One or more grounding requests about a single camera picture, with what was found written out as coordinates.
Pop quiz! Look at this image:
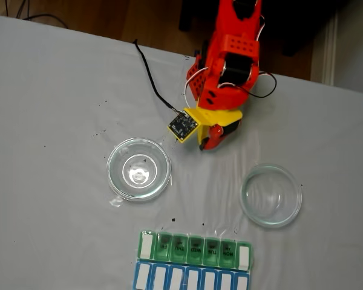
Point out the dark wooden furniture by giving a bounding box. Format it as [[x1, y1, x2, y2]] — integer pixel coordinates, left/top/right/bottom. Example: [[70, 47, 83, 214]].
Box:
[[178, 0, 352, 58]]

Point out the green blue weekly pill organizer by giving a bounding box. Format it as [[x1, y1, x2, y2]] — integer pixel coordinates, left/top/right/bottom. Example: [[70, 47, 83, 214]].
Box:
[[132, 230, 255, 290]]

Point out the black camera cable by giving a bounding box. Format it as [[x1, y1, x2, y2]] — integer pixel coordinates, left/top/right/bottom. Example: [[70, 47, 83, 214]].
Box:
[[132, 39, 182, 115]]

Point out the clear glass bowl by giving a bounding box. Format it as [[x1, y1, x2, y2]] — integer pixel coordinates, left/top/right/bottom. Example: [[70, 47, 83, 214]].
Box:
[[106, 138, 172, 202], [240, 163, 303, 229]]

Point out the pale grey tablecloth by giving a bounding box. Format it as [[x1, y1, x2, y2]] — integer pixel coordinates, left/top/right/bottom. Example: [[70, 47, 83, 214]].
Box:
[[0, 14, 363, 290]]

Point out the white wall trim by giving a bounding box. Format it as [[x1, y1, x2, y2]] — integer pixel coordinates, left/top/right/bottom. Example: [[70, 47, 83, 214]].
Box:
[[322, 11, 339, 86]]

